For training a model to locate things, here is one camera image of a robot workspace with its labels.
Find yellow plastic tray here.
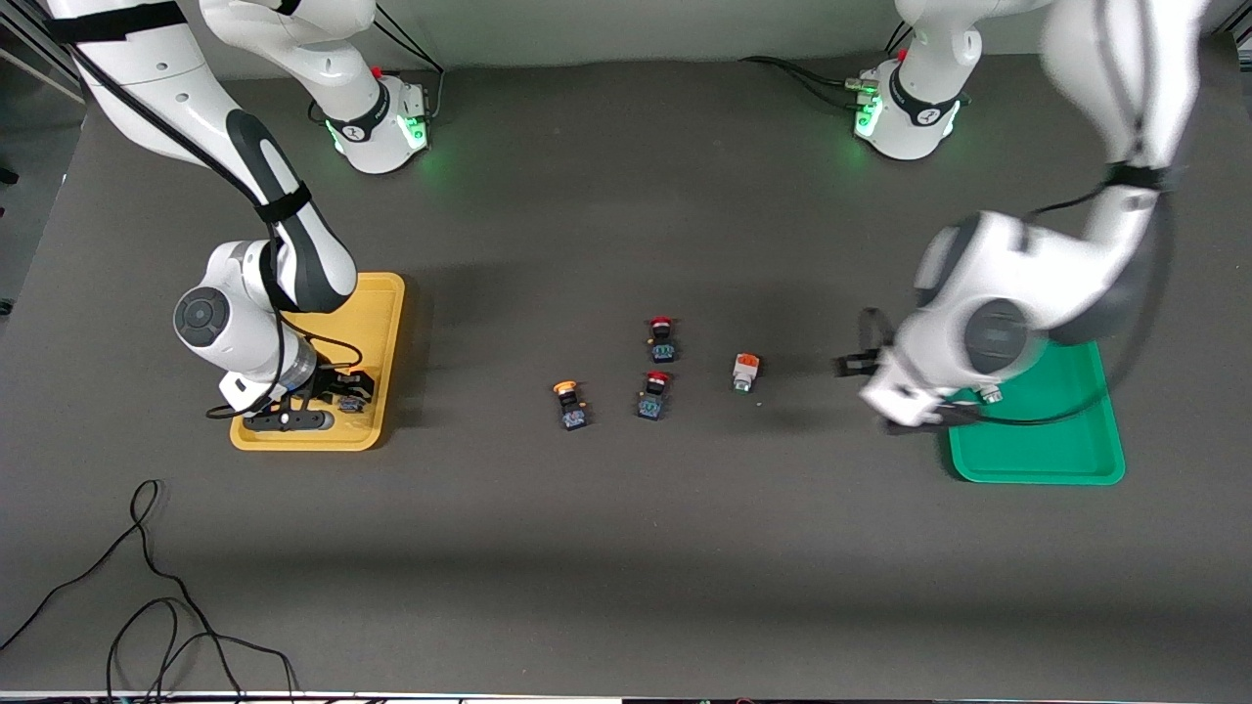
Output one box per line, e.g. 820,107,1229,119
230,272,406,452

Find green plastic tray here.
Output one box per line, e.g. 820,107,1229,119
944,337,1126,486

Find grey metal rack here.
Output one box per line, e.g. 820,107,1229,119
0,0,99,104

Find loose black table cable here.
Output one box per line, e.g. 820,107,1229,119
0,478,299,704

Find black cables at left arm base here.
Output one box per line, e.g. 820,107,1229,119
740,56,876,110

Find black cable at right arm base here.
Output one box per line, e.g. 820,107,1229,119
372,5,447,120

